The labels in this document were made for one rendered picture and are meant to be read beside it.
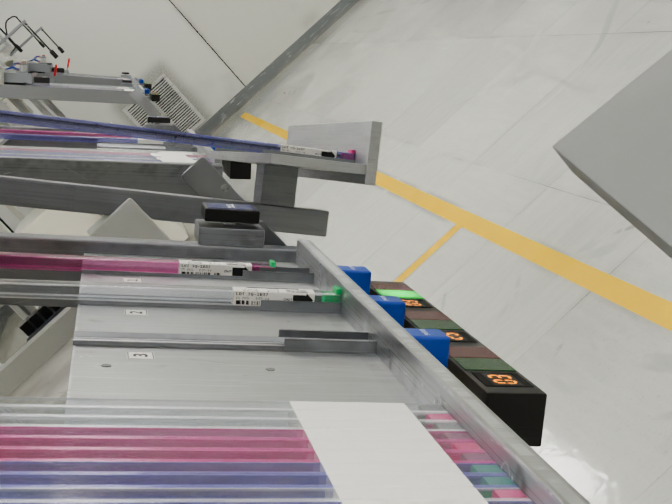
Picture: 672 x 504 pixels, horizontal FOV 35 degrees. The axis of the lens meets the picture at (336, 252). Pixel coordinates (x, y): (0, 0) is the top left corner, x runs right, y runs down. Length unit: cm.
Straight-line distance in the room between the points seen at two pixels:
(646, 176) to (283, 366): 42
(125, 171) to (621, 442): 90
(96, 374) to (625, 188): 52
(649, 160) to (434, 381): 45
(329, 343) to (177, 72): 773
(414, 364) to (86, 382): 18
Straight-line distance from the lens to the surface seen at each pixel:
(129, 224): 119
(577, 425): 191
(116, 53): 838
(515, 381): 71
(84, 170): 175
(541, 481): 45
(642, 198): 93
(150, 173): 175
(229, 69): 843
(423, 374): 60
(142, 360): 65
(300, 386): 62
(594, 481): 177
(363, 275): 92
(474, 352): 77
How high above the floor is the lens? 97
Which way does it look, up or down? 16 degrees down
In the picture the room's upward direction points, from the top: 42 degrees counter-clockwise
